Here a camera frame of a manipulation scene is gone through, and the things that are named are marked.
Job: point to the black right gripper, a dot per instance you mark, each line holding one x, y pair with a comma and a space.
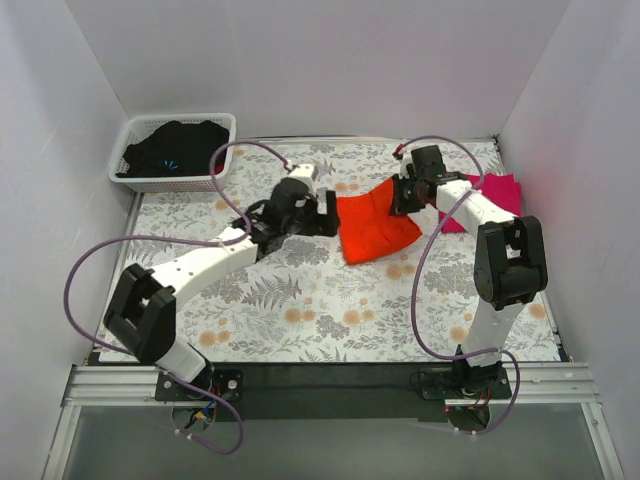
400, 196

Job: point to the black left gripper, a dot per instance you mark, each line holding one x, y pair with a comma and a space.
327, 213

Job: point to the orange t shirt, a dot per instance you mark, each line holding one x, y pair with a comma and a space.
367, 229

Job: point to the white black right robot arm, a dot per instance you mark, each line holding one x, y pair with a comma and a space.
509, 269

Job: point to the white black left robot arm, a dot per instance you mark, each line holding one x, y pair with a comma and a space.
142, 311

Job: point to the folded magenta t shirt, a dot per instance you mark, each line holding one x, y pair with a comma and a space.
503, 190

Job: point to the black t shirt in basket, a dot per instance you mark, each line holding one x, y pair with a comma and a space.
175, 149

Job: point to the white plastic laundry basket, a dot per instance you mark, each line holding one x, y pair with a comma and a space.
141, 127

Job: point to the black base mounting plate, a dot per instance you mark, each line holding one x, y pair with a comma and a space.
338, 391

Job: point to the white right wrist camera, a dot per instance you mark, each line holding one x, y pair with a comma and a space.
403, 156

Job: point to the aluminium frame rail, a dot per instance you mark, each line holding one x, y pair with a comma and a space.
134, 385

